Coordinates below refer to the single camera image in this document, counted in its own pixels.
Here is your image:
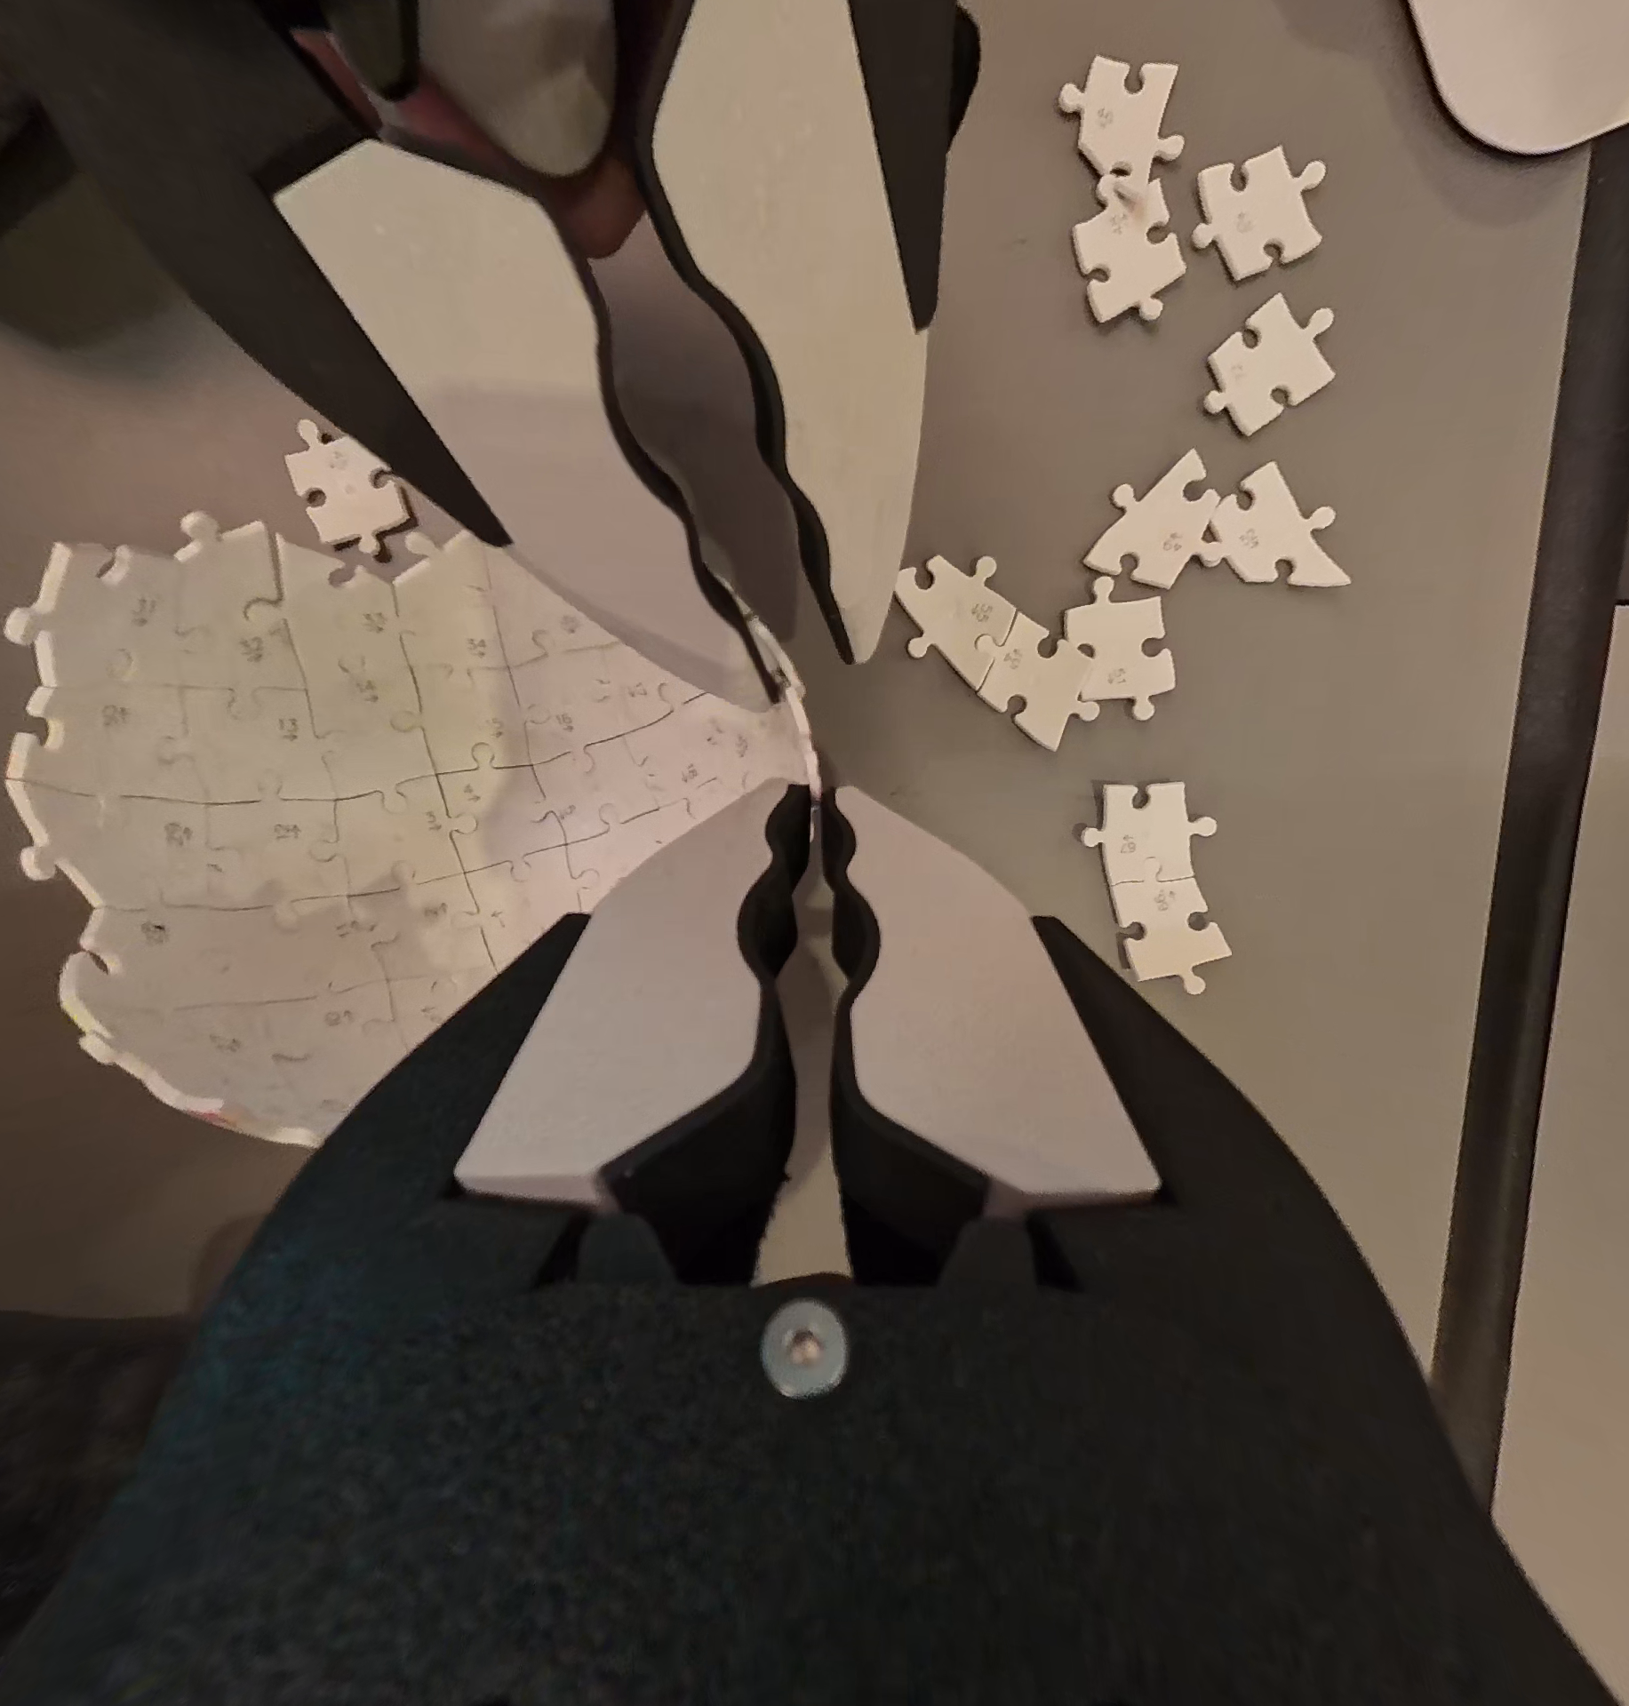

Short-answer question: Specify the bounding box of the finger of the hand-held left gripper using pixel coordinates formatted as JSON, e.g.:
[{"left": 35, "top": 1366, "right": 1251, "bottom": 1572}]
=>
[
  {"left": 276, "top": 128, "right": 796, "bottom": 714},
  {"left": 629, "top": 0, "right": 988, "bottom": 673}
]

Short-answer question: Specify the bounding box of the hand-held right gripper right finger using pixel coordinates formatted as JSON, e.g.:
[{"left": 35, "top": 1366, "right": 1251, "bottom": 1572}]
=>
[{"left": 821, "top": 787, "right": 1164, "bottom": 1222}]

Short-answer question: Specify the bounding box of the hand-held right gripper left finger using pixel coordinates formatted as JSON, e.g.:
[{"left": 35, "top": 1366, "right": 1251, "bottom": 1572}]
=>
[{"left": 456, "top": 782, "right": 812, "bottom": 1222}]

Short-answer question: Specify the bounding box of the partly built white puzzle ball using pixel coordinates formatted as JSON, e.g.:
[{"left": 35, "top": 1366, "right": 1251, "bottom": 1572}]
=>
[{"left": 3, "top": 511, "right": 822, "bottom": 1148}]

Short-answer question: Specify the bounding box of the puzzle pieces group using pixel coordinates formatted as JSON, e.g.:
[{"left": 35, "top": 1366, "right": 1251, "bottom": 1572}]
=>
[{"left": 895, "top": 53, "right": 1356, "bottom": 997}]

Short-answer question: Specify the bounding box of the single white puzzle piece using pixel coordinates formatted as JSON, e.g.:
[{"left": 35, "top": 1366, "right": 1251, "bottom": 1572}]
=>
[{"left": 287, "top": 419, "right": 419, "bottom": 559}]

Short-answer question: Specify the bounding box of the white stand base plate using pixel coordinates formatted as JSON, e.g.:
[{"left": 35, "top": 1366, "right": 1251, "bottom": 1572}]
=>
[{"left": 1411, "top": 0, "right": 1629, "bottom": 156}]

